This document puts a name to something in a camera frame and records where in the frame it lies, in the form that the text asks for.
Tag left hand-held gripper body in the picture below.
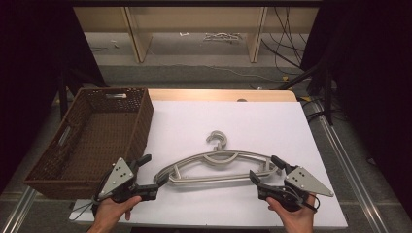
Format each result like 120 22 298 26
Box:
96 157 160 204

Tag white cable on floor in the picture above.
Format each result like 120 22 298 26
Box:
161 62 286 83

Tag beige wooden shelf unit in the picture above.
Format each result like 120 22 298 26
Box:
73 6 320 64

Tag white table board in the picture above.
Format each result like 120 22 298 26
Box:
68 100 349 231

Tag wooden table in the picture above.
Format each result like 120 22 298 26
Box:
148 88 298 103

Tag hand-held gripper cable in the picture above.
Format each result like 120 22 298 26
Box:
299 193 322 214
69 171 113 221

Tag black metal stand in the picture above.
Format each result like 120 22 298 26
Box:
57 69 108 119
278 42 336 126

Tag brown wicker basket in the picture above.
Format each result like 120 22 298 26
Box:
23 86 155 200

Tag left hand-held gripper cable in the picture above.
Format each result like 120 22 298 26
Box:
69 171 113 221

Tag white plastic parts on floor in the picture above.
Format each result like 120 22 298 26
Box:
203 31 243 43

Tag metal floor rail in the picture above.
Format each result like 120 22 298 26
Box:
310 100 390 233
0 185 37 233

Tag right hand-held gripper cable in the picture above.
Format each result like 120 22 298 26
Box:
299 193 322 214

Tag person's right hand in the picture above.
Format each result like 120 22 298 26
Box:
265 193 317 233

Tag person's left hand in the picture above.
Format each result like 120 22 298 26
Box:
86 195 143 233

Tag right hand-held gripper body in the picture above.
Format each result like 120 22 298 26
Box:
257 164 335 213

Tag bundle of black cables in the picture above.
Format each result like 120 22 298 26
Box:
260 6 309 77

